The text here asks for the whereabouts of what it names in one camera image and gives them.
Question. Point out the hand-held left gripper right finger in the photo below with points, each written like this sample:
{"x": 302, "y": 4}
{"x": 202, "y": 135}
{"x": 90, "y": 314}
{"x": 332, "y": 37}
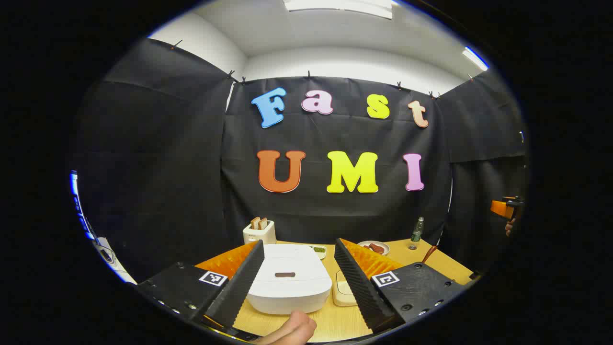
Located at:
{"x": 357, "y": 287}

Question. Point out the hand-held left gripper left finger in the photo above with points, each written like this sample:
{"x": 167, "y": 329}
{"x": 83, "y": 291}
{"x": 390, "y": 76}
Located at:
{"x": 242, "y": 282}

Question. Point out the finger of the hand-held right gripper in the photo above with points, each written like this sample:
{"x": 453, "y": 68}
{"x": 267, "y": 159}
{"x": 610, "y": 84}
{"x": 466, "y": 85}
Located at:
{"x": 499, "y": 208}

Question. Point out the white rice cooker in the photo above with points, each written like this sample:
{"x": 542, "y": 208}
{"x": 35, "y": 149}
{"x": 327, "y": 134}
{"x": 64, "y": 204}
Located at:
{"x": 292, "y": 287}

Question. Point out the brown wooden spoon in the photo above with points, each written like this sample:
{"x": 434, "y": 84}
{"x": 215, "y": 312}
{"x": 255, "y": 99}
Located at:
{"x": 429, "y": 254}

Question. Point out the white round plate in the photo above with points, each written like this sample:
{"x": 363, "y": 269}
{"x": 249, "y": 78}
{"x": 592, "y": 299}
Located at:
{"x": 378, "y": 252}

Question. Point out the white toaster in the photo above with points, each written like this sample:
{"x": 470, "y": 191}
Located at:
{"x": 258, "y": 235}

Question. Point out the small white divided dish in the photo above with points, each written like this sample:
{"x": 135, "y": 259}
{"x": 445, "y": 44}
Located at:
{"x": 318, "y": 249}

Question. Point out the toasted bread slice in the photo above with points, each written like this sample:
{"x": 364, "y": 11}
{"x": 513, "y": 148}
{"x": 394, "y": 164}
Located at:
{"x": 255, "y": 223}
{"x": 263, "y": 224}

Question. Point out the clear green label water bottle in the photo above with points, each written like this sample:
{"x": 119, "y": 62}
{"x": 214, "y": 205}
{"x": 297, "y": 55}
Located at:
{"x": 416, "y": 235}

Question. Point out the white side table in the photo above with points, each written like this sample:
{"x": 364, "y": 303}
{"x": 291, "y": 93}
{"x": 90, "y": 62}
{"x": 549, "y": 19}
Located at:
{"x": 119, "y": 270}

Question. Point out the black backdrop cloth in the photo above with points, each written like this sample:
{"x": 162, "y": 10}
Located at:
{"x": 167, "y": 167}

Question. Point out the black phone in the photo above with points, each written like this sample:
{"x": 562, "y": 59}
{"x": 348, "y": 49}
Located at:
{"x": 107, "y": 255}

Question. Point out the ceiling light panel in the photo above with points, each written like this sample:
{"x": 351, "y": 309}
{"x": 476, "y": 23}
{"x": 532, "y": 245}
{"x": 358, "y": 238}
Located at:
{"x": 335, "y": 5}
{"x": 475, "y": 58}

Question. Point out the lit computer monitor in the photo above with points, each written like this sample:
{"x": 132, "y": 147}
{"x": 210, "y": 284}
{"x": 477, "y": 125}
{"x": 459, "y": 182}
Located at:
{"x": 79, "y": 206}

